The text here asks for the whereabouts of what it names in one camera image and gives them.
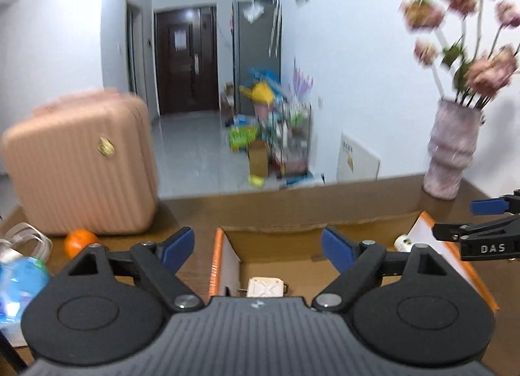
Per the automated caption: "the small white spray bottle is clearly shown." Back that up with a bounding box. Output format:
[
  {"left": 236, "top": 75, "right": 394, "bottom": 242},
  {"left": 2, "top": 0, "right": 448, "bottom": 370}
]
[{"left": 394, "top": 234, "right": 415, "bottom": 253}]

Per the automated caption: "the orange fruit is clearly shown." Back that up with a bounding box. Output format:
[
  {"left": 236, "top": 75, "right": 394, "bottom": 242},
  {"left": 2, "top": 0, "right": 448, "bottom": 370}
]
[{"left": 63, "top": 229, "right": 99, "bottom": 260}]

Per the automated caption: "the pink textured vase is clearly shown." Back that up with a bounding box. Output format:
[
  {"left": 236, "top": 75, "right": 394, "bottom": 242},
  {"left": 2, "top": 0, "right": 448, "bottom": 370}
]
[{"left": 423, "top": 99, "right": 482, "bottom": 200}]

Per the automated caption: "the blue tissue pack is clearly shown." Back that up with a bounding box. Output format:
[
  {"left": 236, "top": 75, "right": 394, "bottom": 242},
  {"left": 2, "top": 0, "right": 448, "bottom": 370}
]
[{"left": 0, "top": 256, "right": 50, "bottom": 348}]

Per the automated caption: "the red cardboard box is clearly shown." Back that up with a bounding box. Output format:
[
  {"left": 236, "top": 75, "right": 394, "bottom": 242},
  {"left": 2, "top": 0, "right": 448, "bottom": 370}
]
[{"left": 208, "top": 212, "right": 499, "bottom": 311}]

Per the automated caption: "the pink ribbed suitcase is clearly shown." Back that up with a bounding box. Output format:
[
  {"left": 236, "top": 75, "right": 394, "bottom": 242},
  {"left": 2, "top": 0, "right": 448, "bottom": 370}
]
[{"left": 2, "top": 90, "right": 158, "bottom": 235}]

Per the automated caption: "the beige square case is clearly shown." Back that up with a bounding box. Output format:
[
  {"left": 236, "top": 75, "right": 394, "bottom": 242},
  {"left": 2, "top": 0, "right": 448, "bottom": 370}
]
[{"left": 239, "top": 277, "right": 288, "bottom": 298}]

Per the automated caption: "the dried pink flower bouquet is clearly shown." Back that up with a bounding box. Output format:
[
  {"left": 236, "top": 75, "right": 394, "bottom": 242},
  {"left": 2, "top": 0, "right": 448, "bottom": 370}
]
[{"left": 399, "top": 0, "right": 519, "bottom": 111}]

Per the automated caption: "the brown cardboard box on floor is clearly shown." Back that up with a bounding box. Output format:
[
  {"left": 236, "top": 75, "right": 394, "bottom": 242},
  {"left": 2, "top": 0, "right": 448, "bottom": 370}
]
[{"left": 248, "top": 139, "right": 269, "bottom": 178}]

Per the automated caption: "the yellow toy watering can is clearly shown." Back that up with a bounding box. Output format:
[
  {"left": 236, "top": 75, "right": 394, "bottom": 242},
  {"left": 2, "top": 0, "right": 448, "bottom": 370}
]
[{"left": 239, "top": 81, "right": 275, "bottom": 105}]

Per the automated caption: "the grey refrigerator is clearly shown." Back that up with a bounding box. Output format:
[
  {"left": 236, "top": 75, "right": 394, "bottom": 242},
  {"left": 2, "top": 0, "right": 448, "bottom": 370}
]
[{"left": 232, "top": 0, "right": 281, "bottom": 115}]

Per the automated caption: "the dark brown entrance door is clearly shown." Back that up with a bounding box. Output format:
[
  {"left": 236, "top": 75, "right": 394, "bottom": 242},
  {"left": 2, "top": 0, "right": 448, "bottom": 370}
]
[{"left": 155, "top": 6, "right": 219, "bottom": 115}]

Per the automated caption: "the white panel leaning on wall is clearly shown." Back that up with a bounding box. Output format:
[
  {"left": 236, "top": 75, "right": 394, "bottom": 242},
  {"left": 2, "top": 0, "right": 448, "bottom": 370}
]
[{"left": 336, "top": 133, "right": 381, "bottom": 182}]

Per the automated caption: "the wire storage cart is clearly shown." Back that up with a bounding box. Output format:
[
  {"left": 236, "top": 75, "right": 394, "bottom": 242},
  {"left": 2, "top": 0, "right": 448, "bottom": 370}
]
[{"left": 268, "top": 102, "right": 312, "bottom": 179}]

